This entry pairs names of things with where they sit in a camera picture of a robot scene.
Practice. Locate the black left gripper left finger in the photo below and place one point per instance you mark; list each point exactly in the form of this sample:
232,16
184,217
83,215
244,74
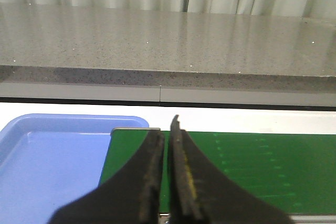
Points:
131,195

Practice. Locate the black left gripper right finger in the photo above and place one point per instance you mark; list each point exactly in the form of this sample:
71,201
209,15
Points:
201,193

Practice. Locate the blue plastic tray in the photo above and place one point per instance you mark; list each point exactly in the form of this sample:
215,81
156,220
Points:
49,160

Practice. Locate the green conveyor belt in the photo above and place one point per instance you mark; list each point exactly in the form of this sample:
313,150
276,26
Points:
262,169

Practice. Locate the grey speckled stone counter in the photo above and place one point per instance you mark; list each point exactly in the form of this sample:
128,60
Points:
89,53

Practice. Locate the aluminium conveyor frame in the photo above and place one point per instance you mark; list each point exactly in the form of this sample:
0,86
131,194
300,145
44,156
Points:
312,218

